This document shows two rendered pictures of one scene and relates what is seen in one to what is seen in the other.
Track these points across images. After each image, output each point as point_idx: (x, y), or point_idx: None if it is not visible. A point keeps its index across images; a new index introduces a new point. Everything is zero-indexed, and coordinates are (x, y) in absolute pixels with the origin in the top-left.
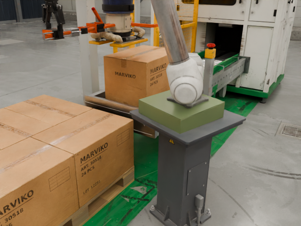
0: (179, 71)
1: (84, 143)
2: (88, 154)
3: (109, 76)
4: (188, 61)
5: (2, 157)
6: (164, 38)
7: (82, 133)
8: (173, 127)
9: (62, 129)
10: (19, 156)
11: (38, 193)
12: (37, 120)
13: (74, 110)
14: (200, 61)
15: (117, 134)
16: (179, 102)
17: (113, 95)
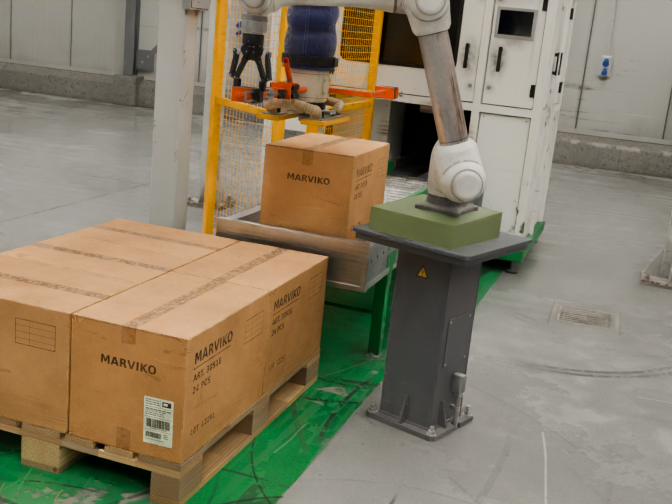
0: (458, 154)
1: (274, 280)
2: (282, 299)
3: (274, 181)
4: (469, 141)
5: (155, 291)
6: (438, 108)
7: (258, 270)
8: (438, 241)
9: (217, 264)
10: (183, 290)
11: (235, 340)
12: (156, 252)
13: (208, 241)
14: None
15: (311, 276)
16: (457, 198)
17: (279, 217)
